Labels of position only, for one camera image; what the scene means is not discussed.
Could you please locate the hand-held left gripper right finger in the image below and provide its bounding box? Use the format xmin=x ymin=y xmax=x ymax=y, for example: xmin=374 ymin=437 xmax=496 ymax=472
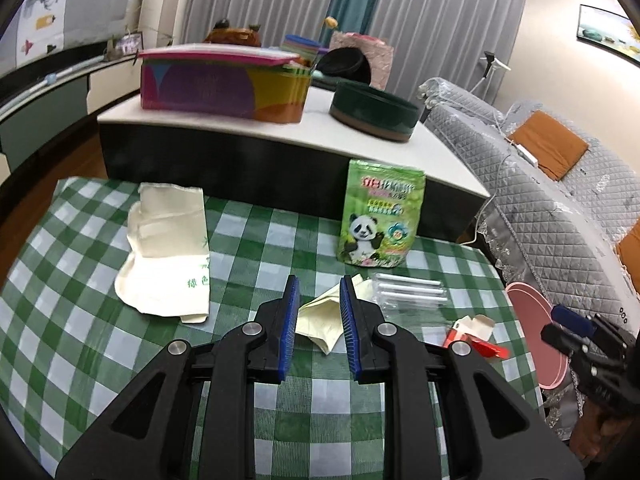
xmin=339 ymin=274 xmax=586 ymax=480

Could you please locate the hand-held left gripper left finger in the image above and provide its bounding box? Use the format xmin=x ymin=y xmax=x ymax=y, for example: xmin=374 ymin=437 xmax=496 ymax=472
xmin=55 ymin=274 xmax=302 ymax=480

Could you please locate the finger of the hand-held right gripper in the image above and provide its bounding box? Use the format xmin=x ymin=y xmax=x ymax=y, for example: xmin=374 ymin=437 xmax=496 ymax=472
xmin=540 ymin=324 xmax=633 ymax=405
xmin=551 ymin=305 xmax=633 ymax=348

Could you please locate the cream paper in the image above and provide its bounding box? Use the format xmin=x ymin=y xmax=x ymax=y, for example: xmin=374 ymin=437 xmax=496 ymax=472
xmin=295 ymin=274 xmax=376 ymax=356

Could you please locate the red and white carton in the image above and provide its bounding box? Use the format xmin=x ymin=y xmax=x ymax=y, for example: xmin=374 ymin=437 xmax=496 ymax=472
xmin=442 ymin=314 xmax=511 ymax=361

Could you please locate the clear plastic tube pack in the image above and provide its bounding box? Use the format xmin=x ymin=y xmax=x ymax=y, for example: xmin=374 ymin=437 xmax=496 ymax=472
xmin=370 ymin=271 xmax=449 ymax=313

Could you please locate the orange cushion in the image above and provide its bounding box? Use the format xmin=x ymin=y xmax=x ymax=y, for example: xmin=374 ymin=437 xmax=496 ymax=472
xmin=616 ymin=220 xmax=640 ymax=295
xmin=507 ymin=111 xmax=590 ymax=181

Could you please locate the grey quilted sofa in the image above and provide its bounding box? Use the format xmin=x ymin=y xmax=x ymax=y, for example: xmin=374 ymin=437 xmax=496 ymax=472
xmin=419 ymin=77 xmax=640 ymax=441

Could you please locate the green panda pouch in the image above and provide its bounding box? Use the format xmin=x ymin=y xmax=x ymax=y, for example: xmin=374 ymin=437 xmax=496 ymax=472
xmin=339 ymin=158 xmax=427 ymax=267

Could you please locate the cream paper bag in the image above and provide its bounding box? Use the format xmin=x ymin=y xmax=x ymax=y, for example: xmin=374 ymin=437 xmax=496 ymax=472
xmin=114 ymin=182 xmax=211 ymax=325

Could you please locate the white-topped coffee table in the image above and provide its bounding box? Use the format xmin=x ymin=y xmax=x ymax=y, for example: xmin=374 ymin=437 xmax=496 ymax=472
xmin=96 ymin=77 xmax=491 ymax=241

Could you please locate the green checked tablecloth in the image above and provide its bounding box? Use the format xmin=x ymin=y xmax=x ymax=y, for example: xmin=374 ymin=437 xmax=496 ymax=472
xmin=0 ymin=176 xmax=548 ymax=480

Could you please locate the dark green round bowl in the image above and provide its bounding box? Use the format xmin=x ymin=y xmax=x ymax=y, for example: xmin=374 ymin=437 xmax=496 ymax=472
xmin=330 ymin=78 xmax=421 ymax=142

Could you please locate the colourful box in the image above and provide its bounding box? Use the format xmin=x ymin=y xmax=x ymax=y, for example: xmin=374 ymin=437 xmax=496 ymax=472
xmin=137 ymin=44 xmax=313 ymax=125

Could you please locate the pink fabric basket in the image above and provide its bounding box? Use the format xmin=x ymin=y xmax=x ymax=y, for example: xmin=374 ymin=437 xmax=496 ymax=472
xmin=328 ymin=31 xmax=394 ymax=92

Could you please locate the black bowl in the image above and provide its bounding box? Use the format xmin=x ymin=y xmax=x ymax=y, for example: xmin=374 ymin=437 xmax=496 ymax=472
xmin=316 ymin=46 xmax=373 ymax=88

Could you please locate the stack of coloured bowls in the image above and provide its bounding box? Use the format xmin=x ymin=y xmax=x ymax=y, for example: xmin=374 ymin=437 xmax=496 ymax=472
xmin=282 ymin=34 xmax=321 ymax=63

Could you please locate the yellow knob stick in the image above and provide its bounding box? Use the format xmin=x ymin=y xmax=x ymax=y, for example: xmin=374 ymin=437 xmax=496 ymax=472
xmin=312 ymin=16 xmax=337 ymax=73

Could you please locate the grey curtain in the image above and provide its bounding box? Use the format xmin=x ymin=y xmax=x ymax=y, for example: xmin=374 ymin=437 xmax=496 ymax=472
xmin=177 ymin=0 xmax=346 ymax=48
xmin=370 ymin=0 xmax=530 ymax=106

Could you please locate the television cabinet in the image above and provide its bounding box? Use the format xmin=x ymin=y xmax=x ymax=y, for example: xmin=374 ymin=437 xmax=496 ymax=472
xmin=0 ymin=55 xmax=143 ymax=171

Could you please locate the grey rod blue joint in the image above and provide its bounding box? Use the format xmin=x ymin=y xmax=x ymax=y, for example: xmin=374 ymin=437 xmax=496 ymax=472
xmin=0 ymin=55 xmax=116 ymax=111

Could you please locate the grey printed television cover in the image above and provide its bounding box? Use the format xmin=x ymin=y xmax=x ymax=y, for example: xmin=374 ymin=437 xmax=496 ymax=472
xmin=0 ymin=0 xmax=141 ymax=78

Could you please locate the white cable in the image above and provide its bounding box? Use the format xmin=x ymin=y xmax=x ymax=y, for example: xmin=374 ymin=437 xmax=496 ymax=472
xmin=465 ymin=95 xmax=521 ymax=247

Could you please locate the framed wall picture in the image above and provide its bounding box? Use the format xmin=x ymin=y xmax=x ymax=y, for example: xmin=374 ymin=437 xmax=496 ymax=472
xmin=577 ymin=4 xmax=640 ymax=66

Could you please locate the small photo frame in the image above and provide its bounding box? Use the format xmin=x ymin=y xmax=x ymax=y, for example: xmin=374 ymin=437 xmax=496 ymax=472
xmin=114 ymin=32 xmax=144 ymax=56

